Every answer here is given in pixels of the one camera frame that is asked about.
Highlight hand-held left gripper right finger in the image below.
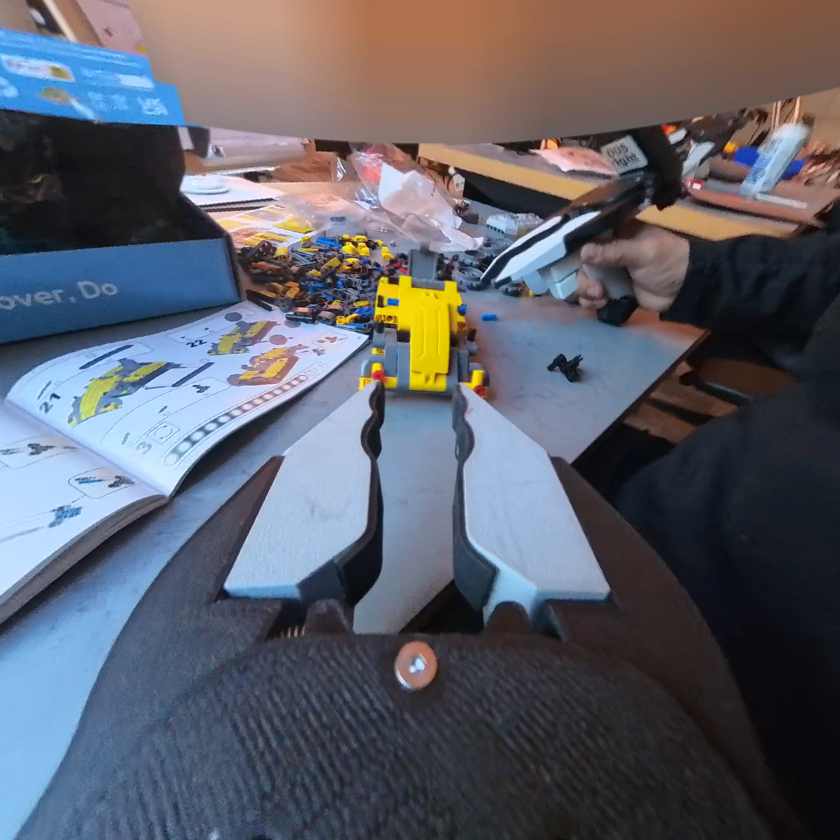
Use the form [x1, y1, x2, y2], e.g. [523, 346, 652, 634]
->
[451, 382, 613, 610]

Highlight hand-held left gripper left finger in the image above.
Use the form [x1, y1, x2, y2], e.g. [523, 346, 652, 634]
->
[223, 381, 387, 608]

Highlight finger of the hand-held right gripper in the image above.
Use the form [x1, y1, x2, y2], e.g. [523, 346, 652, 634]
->
[481, 185, 642, 278]
[494, 215, 619, 291]

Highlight yellow grey brick vehicle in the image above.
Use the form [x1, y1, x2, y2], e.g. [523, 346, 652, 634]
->
[359, 244, 490, 398]

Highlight pile of mixed brick parts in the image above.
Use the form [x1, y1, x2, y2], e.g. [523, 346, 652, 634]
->
[236, 231, 411, 327]

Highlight person's right forearm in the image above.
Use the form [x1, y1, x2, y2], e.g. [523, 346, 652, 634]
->
[659, 226, 840, 342]

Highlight grey desk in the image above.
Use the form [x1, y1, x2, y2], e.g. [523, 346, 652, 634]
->
[0, 174, 708, 840]

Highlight person's right hand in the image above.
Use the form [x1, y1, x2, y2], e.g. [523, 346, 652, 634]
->
[576, 226, 691, 314]

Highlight grey toy battery box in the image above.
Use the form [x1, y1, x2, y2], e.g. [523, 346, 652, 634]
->
[486, 213, 544, 240]

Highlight wood-edged grey table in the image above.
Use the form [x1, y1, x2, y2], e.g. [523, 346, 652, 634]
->
[419, 141, 840, 240]

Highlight printed paper sheet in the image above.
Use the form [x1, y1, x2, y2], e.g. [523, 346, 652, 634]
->
[532, 146, 618, 175]

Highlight group of grey toy wheels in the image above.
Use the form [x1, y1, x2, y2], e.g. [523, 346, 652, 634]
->
[453, 236, 526, 296]

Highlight white plastic bottle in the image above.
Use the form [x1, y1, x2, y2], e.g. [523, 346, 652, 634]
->
[742, 121, 812, 198]

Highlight white instruction booklet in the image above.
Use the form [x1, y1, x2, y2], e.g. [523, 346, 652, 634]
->
[0, 298, 370, 624]

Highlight clear plastic bags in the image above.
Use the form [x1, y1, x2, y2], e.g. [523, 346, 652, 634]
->
[331, 146, 490, 253]

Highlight person's dark clothing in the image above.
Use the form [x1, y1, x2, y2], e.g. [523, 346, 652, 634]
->
[571, 295, 840, 840]

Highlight yellow sticker sheet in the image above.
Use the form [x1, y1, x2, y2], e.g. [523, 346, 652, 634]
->
[213, 205, 319, 245]

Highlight blue cardboard box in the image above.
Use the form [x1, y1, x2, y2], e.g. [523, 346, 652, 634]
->
[0, 26, 240, 345]

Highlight white stand base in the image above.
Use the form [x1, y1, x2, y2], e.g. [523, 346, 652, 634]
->
[180, 172, 280, 204]

